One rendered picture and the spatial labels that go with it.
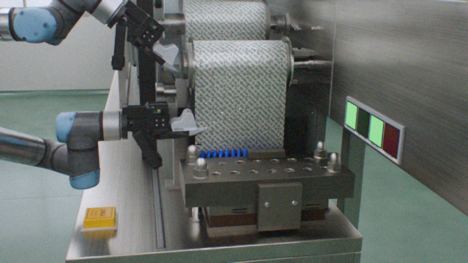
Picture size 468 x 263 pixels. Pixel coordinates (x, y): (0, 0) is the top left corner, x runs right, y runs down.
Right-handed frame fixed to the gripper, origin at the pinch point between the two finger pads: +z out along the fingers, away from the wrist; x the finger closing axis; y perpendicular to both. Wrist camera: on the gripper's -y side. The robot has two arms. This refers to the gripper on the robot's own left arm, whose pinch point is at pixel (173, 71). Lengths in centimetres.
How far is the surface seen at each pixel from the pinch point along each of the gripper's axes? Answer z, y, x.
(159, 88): 0.0, -6.0, 0.7
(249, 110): 20.5, 4.9, -7.4
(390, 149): 32, 18, -50
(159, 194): 17.5, -28.7, -3.1
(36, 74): -47, -165, 550
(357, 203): 72, 3, 6
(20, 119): -27, -183, 425
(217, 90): 10.3, 3.7, -7.4
